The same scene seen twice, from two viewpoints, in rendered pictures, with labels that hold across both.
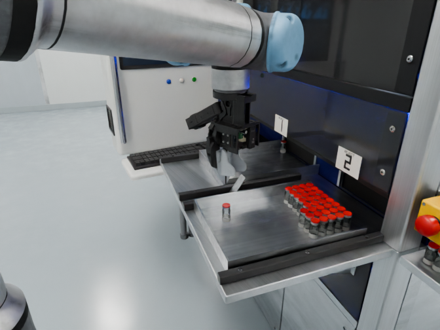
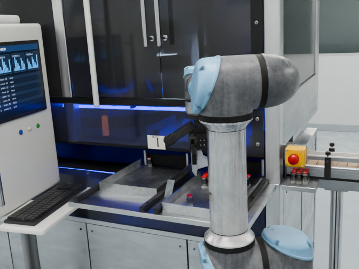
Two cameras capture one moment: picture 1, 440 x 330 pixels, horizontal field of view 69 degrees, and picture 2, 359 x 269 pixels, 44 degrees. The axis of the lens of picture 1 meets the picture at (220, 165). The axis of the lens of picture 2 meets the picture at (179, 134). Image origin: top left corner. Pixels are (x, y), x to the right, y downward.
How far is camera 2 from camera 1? 108 cm
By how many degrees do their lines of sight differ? 43
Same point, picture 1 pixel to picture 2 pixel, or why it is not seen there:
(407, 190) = (275, 148)
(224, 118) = (197, 131)
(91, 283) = not seen: outside the picture
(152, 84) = (9, 137)
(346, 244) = (261, 188)
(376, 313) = not seen: hidden behind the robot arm
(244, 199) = (180, 195)
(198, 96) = (42, 141)
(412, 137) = (270, 119)
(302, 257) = (253, 200)
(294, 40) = not seen: hidden behind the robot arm
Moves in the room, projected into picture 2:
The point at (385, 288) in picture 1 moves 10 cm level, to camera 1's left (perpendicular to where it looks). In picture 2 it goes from (278, 210) to (263, 219)
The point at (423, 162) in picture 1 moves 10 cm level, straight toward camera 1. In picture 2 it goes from (279, 130) to (290, 136)
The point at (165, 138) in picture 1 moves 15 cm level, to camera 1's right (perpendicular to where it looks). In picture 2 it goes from (23, 192) to (55, 182)
